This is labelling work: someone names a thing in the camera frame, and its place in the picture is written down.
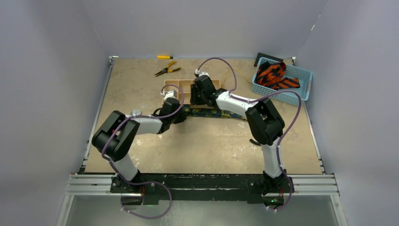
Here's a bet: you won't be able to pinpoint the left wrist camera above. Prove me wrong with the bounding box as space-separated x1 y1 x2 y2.
162 89 178 101

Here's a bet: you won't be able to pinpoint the purple cable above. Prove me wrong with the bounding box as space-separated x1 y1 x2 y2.
101 85 185 188
196 57 303 213

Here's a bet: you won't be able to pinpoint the black handled cutters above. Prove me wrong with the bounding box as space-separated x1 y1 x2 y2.
249 139 261 146

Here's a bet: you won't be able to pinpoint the blue floral tie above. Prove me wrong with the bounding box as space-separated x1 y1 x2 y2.
183 105 246 120

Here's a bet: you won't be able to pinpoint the orange black striped tie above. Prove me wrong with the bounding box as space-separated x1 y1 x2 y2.
255 61 301 90

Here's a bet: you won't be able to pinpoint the yellow handled screwdriver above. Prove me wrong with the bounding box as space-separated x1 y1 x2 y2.
157 55 179 60

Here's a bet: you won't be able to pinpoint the black base frame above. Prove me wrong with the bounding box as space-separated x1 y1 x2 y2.
67 173 339 207

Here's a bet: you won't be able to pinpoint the yellow cable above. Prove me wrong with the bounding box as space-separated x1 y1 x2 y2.
221 68 253 89

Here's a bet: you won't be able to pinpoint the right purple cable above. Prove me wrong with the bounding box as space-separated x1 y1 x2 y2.
196 57 303 213

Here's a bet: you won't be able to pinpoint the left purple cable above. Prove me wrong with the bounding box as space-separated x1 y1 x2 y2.
101 85 185 188

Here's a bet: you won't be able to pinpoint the black flat box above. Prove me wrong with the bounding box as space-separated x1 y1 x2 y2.
254 52 284 67

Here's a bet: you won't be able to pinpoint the red handled adjustable wrench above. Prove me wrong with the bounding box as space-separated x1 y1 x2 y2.
131 109 142 117

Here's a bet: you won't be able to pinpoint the wooden compartment tray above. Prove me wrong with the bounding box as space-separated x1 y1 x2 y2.
163 79 210 109

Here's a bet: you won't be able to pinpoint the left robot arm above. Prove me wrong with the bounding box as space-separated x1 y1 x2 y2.
91 97 186 193

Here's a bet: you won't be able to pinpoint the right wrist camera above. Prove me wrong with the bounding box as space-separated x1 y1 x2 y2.
194 69 210 78

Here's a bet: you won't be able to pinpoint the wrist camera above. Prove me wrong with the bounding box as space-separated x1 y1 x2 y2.
162 89 178 101
194 69 210 78

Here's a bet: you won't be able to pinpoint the light blue plastic basket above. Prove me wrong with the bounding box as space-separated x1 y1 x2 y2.
251 57 313 107

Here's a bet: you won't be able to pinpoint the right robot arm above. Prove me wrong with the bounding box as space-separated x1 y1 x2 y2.
194 75 286 192

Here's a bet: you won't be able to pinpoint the yellow black pliers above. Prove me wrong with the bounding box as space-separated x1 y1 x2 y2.
154 61 182 77

